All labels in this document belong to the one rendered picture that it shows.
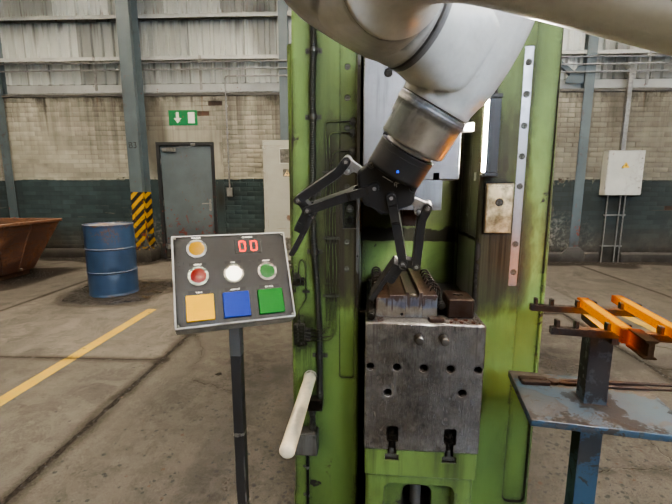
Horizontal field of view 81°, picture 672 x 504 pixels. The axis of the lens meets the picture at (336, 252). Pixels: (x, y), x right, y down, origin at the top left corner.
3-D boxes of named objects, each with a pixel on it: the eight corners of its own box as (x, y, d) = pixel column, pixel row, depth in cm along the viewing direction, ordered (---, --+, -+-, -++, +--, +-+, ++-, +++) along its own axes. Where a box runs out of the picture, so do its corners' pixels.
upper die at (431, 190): (441, 210, 125) (442, 179, 124) (377, 210, 127) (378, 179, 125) (423, 204, 167) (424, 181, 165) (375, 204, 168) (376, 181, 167)
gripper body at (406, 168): (435, 158, 54) (399, 214, 58) (382, 127, 54) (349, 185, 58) (439, 169, 48) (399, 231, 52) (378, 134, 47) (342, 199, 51)
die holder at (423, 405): (478, 454, 131) (486, 325, 124) (363, 448, 134) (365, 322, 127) (446, 375, 186) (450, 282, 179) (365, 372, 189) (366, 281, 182)
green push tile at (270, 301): (285, 311, 118) (282, 287, 120) (260, 314, 115) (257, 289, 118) (284, 313, 120) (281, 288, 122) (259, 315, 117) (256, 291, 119)
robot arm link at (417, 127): (402, 86, 52) (379, 127, 55) (401, 87, 44) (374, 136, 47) (461, 121, 53) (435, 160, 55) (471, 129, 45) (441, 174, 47)
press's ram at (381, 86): (487, 179, 123) (495, 41, 116) (362, 179, 126) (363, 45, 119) (457, 181, 164) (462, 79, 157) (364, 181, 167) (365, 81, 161)
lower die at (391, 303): (436, 318, 131) (437, 293, 130) (375, 316, 133) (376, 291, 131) (420, 286, 172) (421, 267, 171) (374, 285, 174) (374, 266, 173)
